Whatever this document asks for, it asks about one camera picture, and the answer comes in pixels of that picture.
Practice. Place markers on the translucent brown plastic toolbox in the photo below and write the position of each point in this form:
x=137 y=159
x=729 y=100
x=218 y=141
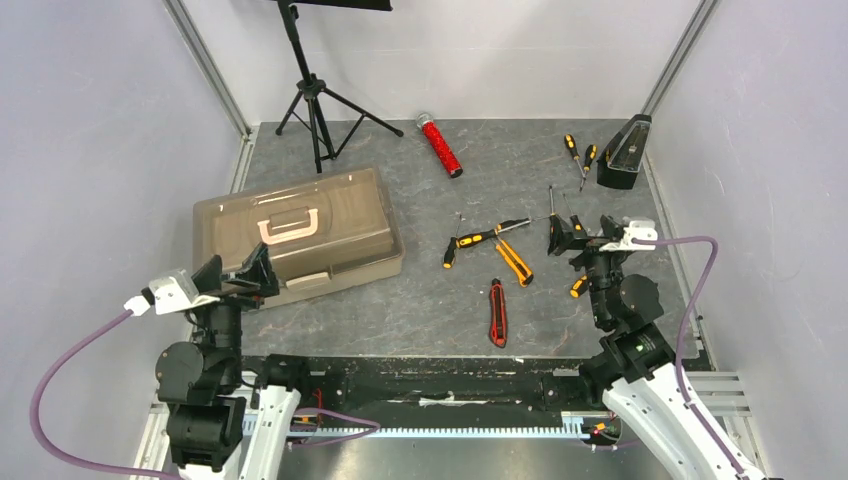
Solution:
x=324 y=235

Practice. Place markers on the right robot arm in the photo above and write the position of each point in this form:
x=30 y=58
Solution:
x=637 y=375

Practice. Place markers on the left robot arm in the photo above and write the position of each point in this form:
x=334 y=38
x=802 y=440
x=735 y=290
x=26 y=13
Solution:
x=213 y=432

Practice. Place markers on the red black utility knife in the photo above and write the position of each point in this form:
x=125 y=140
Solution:
x=498 y=330

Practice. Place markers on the black camera tripod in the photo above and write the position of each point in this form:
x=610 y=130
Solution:
x=306 y=106

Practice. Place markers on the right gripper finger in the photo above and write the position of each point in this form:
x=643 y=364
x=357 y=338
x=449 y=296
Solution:
x=611 y=229
x=562 y=235

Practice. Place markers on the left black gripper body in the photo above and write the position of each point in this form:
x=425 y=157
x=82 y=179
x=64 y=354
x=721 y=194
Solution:
x=235 y=297

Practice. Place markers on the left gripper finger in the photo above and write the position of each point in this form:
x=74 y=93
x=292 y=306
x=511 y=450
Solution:
x=257 y=272
x=207 y=279

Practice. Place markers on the aluminium frame rail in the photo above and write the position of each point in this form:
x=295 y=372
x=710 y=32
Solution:
x=719 y=392

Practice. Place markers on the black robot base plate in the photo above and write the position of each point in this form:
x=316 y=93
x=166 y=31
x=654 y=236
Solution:
x=450 y=392

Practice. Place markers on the yellow black screwdriver far left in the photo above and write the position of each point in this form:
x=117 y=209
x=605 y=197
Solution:
x=571 y=147

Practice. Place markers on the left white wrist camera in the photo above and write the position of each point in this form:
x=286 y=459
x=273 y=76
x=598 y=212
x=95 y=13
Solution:
x=171 y=293

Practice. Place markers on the red glitter flashlight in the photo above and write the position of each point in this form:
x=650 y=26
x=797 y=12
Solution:
x=426 y=124

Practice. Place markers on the orange black utility knife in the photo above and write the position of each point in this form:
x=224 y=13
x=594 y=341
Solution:
x=522 y=271

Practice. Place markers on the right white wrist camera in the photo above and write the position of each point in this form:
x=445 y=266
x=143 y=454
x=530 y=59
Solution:
x=640 y=234

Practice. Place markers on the black clear-lid tool case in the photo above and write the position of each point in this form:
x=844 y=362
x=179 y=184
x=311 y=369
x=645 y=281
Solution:
x=620 y=161

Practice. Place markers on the yellow black screwdriver small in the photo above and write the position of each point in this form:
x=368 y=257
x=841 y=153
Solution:
x=450 y=252

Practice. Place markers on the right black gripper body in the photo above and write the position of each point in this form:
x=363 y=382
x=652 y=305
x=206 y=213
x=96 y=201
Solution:
x=589 y=245

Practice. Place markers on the yellow black screwdriver large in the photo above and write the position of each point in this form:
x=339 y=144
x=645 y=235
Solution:
x=470 y=240

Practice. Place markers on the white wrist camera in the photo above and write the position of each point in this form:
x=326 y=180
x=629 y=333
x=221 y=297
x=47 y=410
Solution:
x=640 y=234
x=171 y=293

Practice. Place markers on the yellow black screwdriver far right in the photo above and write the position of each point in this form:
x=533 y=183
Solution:
x=585 y=163

